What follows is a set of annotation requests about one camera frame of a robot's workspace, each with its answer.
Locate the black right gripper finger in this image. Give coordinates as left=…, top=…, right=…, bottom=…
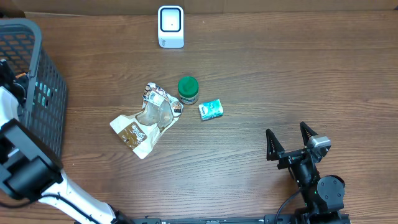
left=266, top=129, right=285, bottom=161
left=300, top=121, right=318, bottom=146

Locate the teal tissue pack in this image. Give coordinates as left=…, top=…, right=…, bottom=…
left=198, top=99, right=224, bottom=121

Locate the brown white snack bag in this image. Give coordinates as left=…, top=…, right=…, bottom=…
left=109, top=82, right=183, bottom=159

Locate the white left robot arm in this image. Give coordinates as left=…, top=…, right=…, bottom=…
left=1, top=60, right=132, bottom=224

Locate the white barcode scanner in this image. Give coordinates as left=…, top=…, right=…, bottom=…
left=157, top=5, right=185, bottom=49

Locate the green lidded jar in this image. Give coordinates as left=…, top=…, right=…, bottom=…
left=177, top=76, right=199, bottom=105

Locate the grey plastic basket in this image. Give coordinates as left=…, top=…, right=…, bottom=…
left=1, top=18, right=68, bottom=157

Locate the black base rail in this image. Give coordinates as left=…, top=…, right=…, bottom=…
left=131, top=215, right=351, bottom=224

